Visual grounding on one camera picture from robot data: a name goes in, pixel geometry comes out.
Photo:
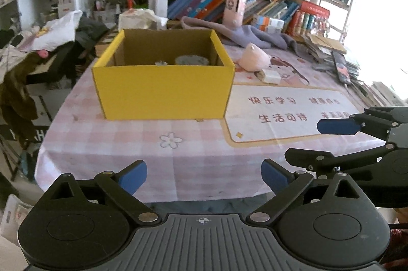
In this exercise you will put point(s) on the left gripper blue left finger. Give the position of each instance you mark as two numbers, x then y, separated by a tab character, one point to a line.
120	188

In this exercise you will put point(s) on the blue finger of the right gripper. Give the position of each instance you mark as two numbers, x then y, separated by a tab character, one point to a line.
364	123
323	162

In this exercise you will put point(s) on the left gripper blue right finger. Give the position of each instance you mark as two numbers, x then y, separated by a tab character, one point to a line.
287	186

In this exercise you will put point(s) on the white power adapter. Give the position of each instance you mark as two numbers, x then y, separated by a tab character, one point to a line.
269	76

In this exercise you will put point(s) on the pink plush toy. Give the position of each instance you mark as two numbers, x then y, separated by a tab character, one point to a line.
254	58

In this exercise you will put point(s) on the tape roll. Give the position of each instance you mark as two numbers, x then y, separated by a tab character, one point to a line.
191	60

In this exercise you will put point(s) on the black smartphone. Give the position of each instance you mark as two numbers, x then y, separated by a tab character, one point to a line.
341	68

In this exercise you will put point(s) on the stack of papers and envelopes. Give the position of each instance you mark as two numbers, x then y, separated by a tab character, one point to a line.
321	49

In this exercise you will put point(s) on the yellow cardboard box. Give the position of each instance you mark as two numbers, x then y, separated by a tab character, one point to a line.
136	78

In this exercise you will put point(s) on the red book set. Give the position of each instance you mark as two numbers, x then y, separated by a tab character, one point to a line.
304	16

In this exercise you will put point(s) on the orange blue white box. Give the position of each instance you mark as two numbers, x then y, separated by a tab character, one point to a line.
267	24

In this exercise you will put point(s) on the purple grey towel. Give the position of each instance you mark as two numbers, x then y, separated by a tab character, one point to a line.
246	34

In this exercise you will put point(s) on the white cloth pile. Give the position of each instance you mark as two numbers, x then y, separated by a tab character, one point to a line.
53	34

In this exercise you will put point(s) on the pink tall carton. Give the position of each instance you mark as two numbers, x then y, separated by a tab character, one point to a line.
233	14

